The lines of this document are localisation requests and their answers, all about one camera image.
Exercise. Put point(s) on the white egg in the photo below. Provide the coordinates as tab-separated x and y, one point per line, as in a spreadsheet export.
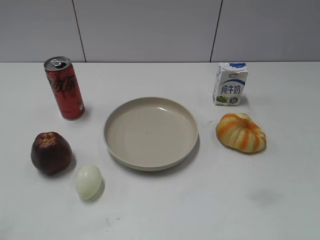
87	181

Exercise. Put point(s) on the beige round plate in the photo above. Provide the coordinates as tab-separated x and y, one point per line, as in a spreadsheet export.
151	134

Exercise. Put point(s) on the peeled orange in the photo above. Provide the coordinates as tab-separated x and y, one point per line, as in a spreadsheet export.
239	132

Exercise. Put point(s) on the white blue milk carton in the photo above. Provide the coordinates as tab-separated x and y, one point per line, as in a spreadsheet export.
229	83

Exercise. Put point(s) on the red soda can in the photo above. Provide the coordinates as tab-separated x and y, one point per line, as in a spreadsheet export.
62	79

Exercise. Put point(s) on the dark red apple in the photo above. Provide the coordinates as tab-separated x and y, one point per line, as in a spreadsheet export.
50	153

